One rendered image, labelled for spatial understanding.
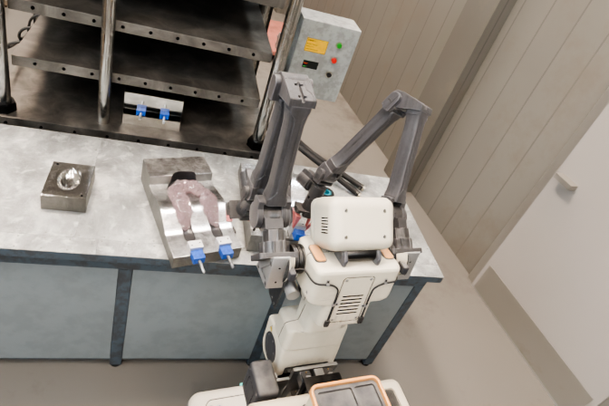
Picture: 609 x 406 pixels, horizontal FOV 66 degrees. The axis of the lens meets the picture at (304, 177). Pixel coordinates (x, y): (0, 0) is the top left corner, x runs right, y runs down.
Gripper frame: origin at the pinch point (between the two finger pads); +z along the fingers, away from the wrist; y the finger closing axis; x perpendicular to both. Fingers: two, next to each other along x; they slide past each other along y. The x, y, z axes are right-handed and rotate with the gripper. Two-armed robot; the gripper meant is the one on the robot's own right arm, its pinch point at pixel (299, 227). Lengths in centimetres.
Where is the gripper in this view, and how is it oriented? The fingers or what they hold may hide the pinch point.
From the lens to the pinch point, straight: 183.1
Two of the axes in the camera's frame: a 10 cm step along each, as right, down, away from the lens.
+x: 2.2, 5.0, -8.4
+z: -3.9, 8.3, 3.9
